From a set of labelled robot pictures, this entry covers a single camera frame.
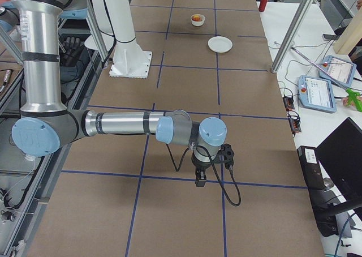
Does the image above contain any orange black connector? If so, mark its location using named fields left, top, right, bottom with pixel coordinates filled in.
left=287, top=110, right=301, bottom=135
left=281, top=87, right=295, bottom=112

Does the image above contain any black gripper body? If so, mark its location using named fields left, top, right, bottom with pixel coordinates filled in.
left=191, top=158, right=211, bottom=175

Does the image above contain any red yellow apple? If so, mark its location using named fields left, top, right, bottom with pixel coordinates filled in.
left=191, top=14, right=202, bottom=22

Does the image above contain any black monitor on stand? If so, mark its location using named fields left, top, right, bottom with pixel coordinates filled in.
left=309, top=117, right=361, bottom=237

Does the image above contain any brown paper table cover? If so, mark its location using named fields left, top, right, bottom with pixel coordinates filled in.
left=28, top=0, right=324, bottom=256

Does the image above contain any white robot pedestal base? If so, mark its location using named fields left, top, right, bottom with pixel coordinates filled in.
left=105, top=0, right=152, bottom=79

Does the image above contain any blue teach pendant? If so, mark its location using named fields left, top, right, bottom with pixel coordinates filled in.
left=298, top=75, right=337, bottom=113
left=319, top=55, right=357, bottom=88

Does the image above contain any orange black connector near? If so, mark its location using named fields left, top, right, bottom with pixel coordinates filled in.
left=287, top=110, right=301, bottom=135

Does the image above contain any black box with label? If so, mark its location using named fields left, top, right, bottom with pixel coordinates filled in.
left=297, top=145, right=325, bottom=190

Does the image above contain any metal reacher grabber tool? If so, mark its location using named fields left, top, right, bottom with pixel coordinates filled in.
left=290, top=47, right=360, bottom=98

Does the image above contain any blue teach pendant near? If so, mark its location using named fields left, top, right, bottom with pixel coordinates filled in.
left=298, top=75, right=337, bottom=113

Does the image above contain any orange black connector far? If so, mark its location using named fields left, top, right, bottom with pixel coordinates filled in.
left=281, top=87, right=295, bottom=112

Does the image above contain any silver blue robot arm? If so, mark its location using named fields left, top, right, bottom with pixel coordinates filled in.
left=11, top=0, right=228, bottom=186

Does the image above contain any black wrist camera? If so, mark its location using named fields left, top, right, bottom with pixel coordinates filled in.
left=213, top=144, right=234, bottom=171

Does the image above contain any aluminium frame post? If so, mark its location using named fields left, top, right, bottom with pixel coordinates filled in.
left=271, top=0, right=313, bottom=73

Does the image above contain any blue teach pendant far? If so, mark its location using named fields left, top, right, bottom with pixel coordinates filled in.
left=319, top=55, right=357, bottom=88

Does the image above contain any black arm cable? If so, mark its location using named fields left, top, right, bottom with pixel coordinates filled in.
left=166, top=143, right=242, bottom=207

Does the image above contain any person's hand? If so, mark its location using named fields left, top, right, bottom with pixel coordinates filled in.
left=342, top=96, right=361, bottom=111

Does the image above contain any white bowl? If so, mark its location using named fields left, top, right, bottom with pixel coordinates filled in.
left=191, top=14, right=205, bottom=27

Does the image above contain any white round plate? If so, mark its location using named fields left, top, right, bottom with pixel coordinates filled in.
left=208, top=36, right=233, bottom=53

